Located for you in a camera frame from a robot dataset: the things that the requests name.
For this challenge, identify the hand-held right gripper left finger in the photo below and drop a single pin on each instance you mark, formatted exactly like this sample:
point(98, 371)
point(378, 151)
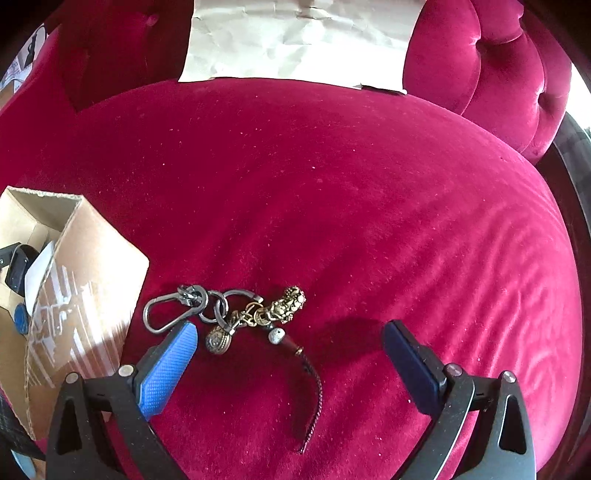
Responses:
point(168, 369)

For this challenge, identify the blue key fob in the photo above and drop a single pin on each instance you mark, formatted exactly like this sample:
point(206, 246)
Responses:
point(21, 318)

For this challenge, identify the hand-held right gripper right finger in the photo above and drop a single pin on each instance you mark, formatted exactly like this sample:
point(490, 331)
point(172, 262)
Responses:
point(411, 369)

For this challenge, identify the black plug adapter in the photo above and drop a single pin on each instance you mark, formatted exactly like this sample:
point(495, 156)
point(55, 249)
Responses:
point(33, 46)

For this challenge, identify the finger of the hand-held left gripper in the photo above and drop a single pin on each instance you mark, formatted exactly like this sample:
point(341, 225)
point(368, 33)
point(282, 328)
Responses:
point(16, 272)

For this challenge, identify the large white charger plug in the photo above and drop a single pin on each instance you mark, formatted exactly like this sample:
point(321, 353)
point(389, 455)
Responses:
point(40, 272)

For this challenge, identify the dark wooden bed frame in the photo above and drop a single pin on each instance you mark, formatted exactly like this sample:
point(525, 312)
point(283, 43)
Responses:
point(579, 240)

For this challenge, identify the crumpled brown paper sheet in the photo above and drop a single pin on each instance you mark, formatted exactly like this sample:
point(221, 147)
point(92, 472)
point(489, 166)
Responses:
point(300, 41)

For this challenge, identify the grey plaid blanket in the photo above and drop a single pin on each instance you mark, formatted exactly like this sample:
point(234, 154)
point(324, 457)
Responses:
point(575, 152)

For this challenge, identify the red velvet tufted sofa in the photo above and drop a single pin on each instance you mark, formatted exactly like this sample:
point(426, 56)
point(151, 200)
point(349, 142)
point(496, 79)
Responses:
point(346, 207)

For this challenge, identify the cardboard box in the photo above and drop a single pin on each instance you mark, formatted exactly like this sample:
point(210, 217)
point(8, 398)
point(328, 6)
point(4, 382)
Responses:
point(92, 258)

